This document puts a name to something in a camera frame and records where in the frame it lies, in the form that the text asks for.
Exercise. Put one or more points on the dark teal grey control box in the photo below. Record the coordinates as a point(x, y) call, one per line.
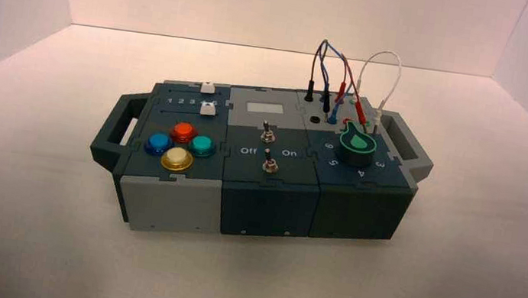
point(267, 204)

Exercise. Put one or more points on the grey display screen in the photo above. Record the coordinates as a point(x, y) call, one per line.
point(264, 108)

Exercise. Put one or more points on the black round jack socket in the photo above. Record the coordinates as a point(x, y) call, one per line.
point(315, 120)

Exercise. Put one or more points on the teal round push button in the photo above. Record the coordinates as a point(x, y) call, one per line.
point(202, 145)

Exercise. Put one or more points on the white slider knob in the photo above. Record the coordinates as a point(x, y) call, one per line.
point(207, 88)
point(209, 109)

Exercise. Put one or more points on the red round push button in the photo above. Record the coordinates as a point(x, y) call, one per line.
point(183, 131)

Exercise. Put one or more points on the yellow round push button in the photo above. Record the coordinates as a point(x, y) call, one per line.
point(177, 159)

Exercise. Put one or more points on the green rotary dial knob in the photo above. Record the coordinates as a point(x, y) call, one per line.
point(357, 147)

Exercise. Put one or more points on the blue round push button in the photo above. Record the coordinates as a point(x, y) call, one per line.
point(158, 142)

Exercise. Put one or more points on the metal toggle switch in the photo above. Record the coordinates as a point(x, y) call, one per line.
point(267, 135)
point(269, 166)

